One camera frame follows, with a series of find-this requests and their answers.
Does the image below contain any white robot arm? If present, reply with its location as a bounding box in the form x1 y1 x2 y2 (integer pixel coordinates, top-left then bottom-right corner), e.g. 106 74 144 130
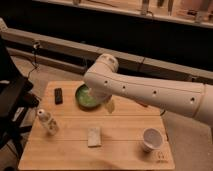
83 54 213 127

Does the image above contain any white plastic bottle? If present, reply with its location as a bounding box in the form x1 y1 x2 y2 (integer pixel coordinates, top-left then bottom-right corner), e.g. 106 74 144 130
37 109 59 135

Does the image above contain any green ceramic bowl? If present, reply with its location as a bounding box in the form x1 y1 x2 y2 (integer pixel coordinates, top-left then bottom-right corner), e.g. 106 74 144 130
75 84 100 110

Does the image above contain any black rectangular remote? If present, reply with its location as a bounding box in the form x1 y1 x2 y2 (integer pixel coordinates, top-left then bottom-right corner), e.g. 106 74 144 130
54 88 63 105

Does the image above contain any white paper cup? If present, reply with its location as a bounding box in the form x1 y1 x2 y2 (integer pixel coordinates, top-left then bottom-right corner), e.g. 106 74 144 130
141 128 164 153

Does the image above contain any black chair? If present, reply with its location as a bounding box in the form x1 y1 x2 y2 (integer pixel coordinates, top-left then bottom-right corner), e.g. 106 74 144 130
0 36 39 157

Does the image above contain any black hanging cable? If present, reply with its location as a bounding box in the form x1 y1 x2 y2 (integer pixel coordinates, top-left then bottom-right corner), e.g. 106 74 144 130
26 40 42 81

